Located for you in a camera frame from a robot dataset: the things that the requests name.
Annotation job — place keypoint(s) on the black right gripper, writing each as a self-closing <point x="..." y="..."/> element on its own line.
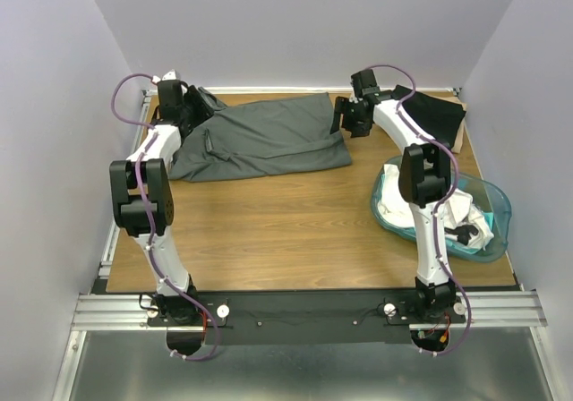
<point x="341" y="106"/>

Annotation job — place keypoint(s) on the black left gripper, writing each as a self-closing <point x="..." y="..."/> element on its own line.
<point x="202" y="109"/>

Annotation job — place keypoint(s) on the grey t-shirt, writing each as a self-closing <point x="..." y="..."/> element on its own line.
<point x="262" y="138"/>

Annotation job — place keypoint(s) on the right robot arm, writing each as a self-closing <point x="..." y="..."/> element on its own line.
<point x="428" y="175"/>

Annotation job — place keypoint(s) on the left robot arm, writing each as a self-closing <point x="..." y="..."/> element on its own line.
<point x="142" y="201"/>

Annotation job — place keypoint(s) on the folded black t-shirt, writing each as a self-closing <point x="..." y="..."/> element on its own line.
<point x="436" y="117"/>

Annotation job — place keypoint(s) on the white t-shirt in basket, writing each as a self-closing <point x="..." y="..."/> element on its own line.
<point x="394" y="214"/>

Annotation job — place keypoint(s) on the teal plastic basket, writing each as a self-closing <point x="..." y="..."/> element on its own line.
<point x="488" y="198"/>

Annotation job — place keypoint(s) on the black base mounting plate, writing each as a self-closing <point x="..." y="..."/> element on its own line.
<point x="309" y="317"/>

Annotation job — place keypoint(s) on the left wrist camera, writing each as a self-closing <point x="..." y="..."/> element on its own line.
<point x="171" y="75"/>

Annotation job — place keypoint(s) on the aluminium rail frame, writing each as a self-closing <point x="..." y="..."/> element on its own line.
<point x="322" y="345"/>

